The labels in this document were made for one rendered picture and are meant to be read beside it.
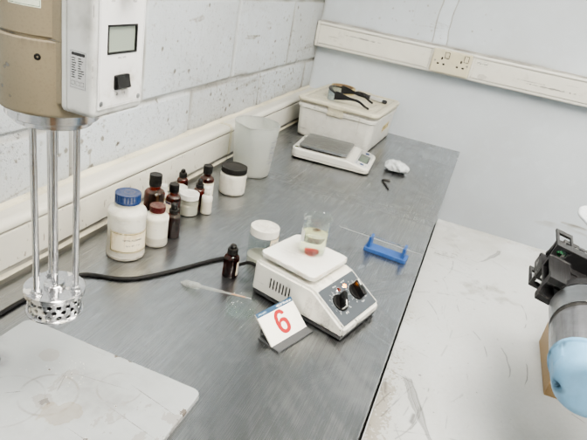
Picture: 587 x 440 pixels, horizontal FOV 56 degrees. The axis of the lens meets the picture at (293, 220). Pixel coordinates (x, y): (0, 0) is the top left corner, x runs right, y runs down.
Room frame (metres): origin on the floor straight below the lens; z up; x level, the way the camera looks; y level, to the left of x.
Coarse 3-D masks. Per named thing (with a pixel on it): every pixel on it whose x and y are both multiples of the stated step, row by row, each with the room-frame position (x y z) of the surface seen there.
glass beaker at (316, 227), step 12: (312, 216) 0.93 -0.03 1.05; (324, 216) 0.93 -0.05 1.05; (312, 228) 0.88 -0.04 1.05; (324, 228) 0.89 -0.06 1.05; (300, 240) 0.90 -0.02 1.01; (312, 240) 0.88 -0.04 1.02; (324, 240) 0.89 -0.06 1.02; (300, 252) 0.89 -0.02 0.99; (312, 252) 0.88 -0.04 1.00; (324, 252) 0.90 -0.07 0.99
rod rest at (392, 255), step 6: (372, 234) 1.15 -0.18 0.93; (372, 240) 1.15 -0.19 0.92; (366, 246) 1.13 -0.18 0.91; (372, 246) 1.14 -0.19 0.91; (378, 246) 1.15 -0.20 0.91; (372, 252) 1.12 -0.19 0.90; (378, 252) 1.12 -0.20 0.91; (384, 252) 1.12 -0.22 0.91; (390, 252) 1.13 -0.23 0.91; (396, 252) 1.13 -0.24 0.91; (402, 252) 1.11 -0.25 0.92; (390, 258) 1.11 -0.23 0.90; (396, 258) 1.10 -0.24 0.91; (402, 258) 1.10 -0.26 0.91
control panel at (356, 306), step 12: (348, 276) 0.88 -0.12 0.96; (324, 288) 0.82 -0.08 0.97; (336, 288) 0.84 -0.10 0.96; (348, 288) 0.86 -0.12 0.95; (324, 300) 0.80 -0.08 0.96; (360, 300) 0.85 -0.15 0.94; (372, 300) 0.87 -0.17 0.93; (336, 312) 0.79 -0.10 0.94; (348, 312) 0.81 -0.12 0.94; (360, 312) 0.82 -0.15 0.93
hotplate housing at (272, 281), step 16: (256, 272) 0.87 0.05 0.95; (272, 272) 0.85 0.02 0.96; (288, 272) 0.84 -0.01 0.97; (336, 272) 0.88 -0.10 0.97; (256, 288) 0.86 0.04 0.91; (272, 288) 0.84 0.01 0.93; (288, 288) 0.83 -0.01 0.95; (304, 288) 0.81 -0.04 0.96; (320, 288) 0.82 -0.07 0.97; (304, 304) 0.81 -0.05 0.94; (320, 304) 0.79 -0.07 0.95; (320, 320) 0.79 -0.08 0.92; (336, 320) 0.78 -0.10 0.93; (352, 320) 0.80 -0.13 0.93; (336, 336) 0.77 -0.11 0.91
